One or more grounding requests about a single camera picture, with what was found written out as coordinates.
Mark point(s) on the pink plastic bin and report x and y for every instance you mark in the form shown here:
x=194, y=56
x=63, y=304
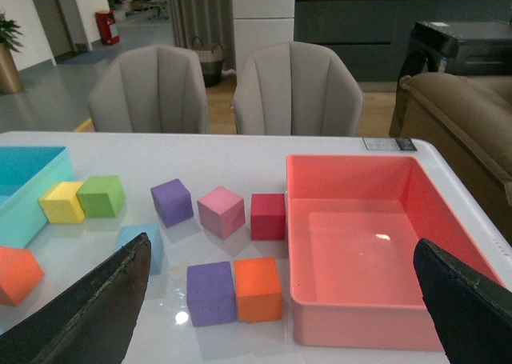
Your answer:
x=353, y=224

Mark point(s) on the white pillar cabinet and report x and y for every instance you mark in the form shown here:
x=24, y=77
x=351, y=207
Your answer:
x=260, y=23

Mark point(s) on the right orange foam cube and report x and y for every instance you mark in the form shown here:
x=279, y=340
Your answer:
x=258, y=290

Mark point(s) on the rear red foam cube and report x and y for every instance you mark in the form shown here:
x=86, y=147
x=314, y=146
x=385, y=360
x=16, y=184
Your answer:
x=267, y=217

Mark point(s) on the red cabinet box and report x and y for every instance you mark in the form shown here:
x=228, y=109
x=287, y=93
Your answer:
x=107, y=27

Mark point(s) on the rear purple foam cube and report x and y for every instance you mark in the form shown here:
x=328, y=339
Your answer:
x=172, y=201

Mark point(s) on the green foam cube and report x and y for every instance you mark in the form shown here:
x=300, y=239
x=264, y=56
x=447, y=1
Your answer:
x=102, y=196

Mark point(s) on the orange foam cube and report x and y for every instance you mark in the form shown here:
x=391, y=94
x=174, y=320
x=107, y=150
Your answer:
x=20, y=273
x=258, y=290

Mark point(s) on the left orange foam cube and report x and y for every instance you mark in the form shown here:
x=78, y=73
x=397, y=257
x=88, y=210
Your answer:
x=20, y=273

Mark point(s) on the grey armchair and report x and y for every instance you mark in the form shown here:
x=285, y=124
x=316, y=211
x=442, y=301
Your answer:
x=297, y=88
x=152, y=89

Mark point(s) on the brown sofa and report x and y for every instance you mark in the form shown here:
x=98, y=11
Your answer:
x=468, y=120

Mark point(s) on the light blue foam cube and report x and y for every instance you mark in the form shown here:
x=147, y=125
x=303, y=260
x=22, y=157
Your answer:
x=152, y=230

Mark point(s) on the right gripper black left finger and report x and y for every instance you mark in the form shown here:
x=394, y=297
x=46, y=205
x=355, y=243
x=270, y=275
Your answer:
x=93, y=320

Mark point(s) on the purple foam cube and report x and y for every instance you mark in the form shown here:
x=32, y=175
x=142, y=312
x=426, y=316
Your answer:
x=172, y=201
x=210, y=295

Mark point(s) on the front purple foam cube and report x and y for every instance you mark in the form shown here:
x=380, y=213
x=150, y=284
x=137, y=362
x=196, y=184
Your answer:
x=210, y=295

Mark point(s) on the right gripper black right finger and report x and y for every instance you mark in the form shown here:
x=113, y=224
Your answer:
x=471, y=312

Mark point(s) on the grey curtain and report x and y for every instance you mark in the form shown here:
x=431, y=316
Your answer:
x=210, y=20

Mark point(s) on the dark grey counter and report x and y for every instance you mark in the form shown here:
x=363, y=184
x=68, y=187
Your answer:
x=371, y=36

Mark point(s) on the table label sticker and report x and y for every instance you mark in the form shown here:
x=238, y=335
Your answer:
x=389, y=144

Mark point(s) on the left grey armchair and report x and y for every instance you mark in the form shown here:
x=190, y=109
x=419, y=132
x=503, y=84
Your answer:
x=152, y=89

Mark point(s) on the teal plastic bin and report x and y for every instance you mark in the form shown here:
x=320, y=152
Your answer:
x=27, y=172

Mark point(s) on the yellow foam cube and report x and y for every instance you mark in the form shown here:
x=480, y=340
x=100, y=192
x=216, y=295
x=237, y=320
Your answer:
x=61, y=205

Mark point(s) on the right grey armchair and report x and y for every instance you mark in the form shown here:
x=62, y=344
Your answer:
x=297, y=88

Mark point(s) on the potted plant gold planter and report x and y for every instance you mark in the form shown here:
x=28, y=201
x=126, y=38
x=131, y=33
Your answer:
x=11, y=82

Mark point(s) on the pink foam cube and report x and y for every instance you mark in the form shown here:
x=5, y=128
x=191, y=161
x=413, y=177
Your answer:
x=221, y=212

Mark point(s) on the woven basket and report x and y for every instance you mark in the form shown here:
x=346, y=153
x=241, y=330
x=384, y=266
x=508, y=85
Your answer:
x=211, y=57

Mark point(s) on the black appliance box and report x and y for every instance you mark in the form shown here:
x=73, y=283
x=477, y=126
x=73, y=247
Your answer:
x=459, y=48

